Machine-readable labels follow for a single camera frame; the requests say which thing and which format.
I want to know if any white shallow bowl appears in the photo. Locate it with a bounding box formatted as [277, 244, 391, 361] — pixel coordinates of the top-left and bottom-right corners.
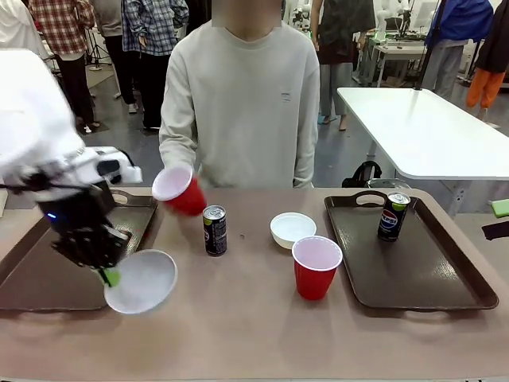
[270, 212, 318, 251]
[103, 248, 178, 316]

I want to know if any black Pepsi can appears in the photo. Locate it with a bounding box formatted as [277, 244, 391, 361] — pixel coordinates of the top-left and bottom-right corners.
[202, 205, 228, 257]
[377, 192, 411, 243]

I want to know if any person's right forearm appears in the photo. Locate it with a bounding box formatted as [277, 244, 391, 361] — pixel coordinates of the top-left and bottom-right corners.
[158, 127, 200, 180]

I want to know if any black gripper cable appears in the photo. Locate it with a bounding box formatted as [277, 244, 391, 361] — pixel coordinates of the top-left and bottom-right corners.
[0, 169, 80, 194]

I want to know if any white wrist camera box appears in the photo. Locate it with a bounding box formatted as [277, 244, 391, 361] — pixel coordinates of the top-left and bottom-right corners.
[95, 146, 143, 185]

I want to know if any bystander in blue plaid shirt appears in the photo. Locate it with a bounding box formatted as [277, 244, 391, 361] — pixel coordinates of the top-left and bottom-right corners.
[120, 0, 191, 131]

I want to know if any red plastic cup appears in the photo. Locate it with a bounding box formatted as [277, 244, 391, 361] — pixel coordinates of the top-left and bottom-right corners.
[291, 235, 344, 301]
[151, 166, 208, 218]

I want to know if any black vertical pole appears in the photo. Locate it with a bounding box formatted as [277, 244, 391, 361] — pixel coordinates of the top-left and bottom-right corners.
[412, 0, 447, 92]

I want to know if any bystander in grey top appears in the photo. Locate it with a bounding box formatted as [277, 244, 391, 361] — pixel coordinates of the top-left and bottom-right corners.
[91, 0, 139, 115]

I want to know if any bystander in blue jacket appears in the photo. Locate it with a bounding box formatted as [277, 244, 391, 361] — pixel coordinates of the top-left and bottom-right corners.
[422, 0, 495, 105]

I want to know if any bystander in red plaid shirt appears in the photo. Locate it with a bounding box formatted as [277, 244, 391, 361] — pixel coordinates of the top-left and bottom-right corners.
[28, 0, 97, 134]

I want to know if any person's left forearm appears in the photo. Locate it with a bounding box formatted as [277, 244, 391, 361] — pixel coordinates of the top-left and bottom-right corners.
[293, 119, 321, 189]

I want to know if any black backpack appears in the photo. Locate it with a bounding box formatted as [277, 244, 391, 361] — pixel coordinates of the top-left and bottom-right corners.
[341, 161, 383, 189]

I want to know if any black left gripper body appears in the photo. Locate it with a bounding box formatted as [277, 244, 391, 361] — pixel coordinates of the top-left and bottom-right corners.
[37, 181, 117, 255]

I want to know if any bystander in orange trousers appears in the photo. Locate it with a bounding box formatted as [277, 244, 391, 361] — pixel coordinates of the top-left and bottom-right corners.
[464, 0, 509, 121]

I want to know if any grey background workbench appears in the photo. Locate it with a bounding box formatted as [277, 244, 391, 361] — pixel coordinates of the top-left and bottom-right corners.
[359, 37, 427, 87]

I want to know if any bystander in dark shirt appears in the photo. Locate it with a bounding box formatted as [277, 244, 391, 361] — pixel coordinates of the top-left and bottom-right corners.
[311, 0, 377, 131]

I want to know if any brown plastic tray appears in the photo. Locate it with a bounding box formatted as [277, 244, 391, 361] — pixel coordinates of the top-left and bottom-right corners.
[323, 190, 500, 311]
[0, 189, 160, 312]

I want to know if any white background table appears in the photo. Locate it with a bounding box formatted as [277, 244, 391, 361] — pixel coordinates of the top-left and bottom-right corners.
[336, 87, 509, 188]

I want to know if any person in beige sweatshirt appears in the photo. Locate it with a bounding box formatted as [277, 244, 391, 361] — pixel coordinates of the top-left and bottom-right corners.
[158, 18, 321, 190]

